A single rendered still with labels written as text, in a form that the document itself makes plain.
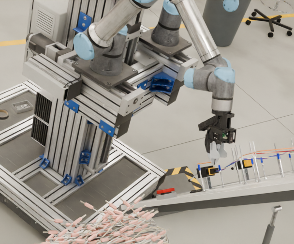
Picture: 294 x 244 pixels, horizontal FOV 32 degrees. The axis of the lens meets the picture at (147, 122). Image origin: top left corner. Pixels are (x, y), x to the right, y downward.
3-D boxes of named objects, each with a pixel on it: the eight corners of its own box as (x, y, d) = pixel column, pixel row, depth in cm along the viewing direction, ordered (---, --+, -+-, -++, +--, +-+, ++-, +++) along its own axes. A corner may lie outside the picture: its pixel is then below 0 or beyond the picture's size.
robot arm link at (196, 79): (198, 81, 202) (222, 85, 196) (182, 90, 194) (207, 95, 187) (197, 62, 199) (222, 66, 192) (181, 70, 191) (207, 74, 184)
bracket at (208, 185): (211, 189, 205) (209, 176, 206) (215, 188, 203) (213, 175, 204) (202, 190, 203) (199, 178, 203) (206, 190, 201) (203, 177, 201)
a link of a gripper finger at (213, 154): (215, 169, 189) (218, 145, 187) (205, 164, 194) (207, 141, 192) (222, 168, 191) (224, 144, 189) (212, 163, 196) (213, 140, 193)
